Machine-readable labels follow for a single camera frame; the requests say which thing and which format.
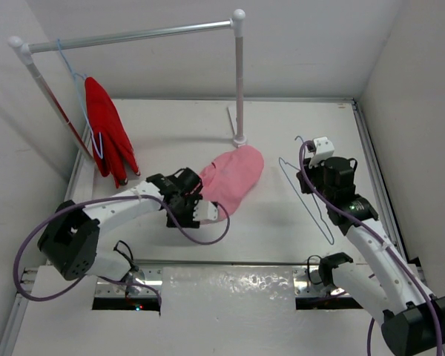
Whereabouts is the pink t shirt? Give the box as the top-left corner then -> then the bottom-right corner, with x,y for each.
199,145 -> 264,224

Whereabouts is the light blue wire hanger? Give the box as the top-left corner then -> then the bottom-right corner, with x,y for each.
277,135 -> 335,245

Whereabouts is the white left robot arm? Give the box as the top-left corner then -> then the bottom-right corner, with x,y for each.
38,168 -> 218,281

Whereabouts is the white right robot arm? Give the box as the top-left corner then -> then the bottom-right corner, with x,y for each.
297,156 -> 445,355

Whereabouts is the red t shirt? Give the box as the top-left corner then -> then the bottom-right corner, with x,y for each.
85,77 -> 140,188

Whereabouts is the light blue hanger with shirt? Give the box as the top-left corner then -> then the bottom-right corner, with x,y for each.
56,39 -> 104,159

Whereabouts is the white clothes rack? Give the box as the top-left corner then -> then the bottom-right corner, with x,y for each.
7,9 -> 247,162

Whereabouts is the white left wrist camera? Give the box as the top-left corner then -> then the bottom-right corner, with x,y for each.
193,200 -> 219,223

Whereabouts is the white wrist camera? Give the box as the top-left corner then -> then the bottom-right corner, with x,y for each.
193,200 -> 219,223
309,136 -> 334,168

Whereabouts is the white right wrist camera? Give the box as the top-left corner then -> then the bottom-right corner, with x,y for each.
309,136 -> 334,168

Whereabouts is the black right base cable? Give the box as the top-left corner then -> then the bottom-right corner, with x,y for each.
306,252 -> 353,297

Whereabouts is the black base cable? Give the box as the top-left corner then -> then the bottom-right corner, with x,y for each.
306,252 -> 353,297
113,240 -> 140,277

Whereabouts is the black left base cable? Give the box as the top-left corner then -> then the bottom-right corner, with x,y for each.
113,240 -> 140,277

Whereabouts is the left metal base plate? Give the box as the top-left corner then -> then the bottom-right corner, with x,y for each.
95,266 -> 162,299

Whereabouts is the metal base plate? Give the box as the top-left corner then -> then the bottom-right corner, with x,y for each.
95,266 -> 162,299
292,265 -> 351,299

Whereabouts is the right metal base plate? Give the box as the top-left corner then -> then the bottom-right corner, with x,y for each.
292,265 -> 351,299

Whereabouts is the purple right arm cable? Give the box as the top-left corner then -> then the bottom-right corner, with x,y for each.
298,139 -> 444,356

